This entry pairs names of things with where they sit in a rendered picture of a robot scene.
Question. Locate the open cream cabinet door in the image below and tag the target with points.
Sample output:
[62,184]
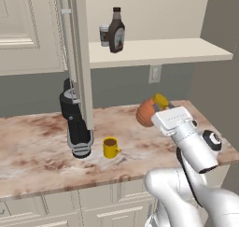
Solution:
[81,50]

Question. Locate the closed cream cabinet door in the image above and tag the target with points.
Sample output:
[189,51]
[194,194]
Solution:
[28,28]

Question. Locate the dark brown syrup bottle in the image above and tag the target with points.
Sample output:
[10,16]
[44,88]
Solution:
[116,34]

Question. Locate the white and dark can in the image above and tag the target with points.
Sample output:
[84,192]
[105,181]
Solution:
[104,34]

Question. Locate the yellow mug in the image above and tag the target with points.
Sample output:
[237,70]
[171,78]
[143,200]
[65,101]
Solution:
[110,148]

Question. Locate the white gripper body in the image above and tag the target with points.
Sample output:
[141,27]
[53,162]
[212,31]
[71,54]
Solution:
[172,120]

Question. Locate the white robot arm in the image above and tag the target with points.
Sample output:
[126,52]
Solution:
[193,145]

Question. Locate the black coffee machine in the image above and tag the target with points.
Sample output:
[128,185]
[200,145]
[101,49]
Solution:
[76,128]

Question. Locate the white wall outlet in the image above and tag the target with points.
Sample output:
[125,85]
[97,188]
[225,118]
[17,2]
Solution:
[155,74]

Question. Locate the wide cream drawer front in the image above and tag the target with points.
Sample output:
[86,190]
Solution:
[118,219]
[31,222]

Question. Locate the orange honey bottle yellow cap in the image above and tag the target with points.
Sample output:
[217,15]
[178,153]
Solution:
[144,114]

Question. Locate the cream open cabinet shelf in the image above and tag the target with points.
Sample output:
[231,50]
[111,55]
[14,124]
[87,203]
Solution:
[155,51]

